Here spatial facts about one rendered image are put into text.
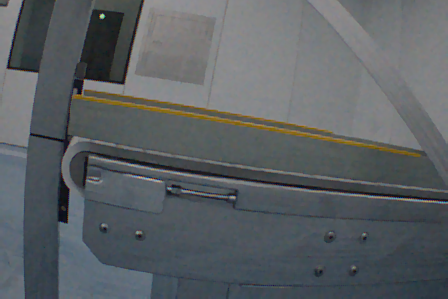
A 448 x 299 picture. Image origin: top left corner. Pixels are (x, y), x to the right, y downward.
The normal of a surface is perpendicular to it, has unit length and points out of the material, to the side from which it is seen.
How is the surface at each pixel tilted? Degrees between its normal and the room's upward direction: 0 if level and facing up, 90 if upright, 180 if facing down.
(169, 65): 90
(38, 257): 90
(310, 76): 90
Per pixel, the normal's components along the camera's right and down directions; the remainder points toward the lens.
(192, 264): 0.20, 0.09
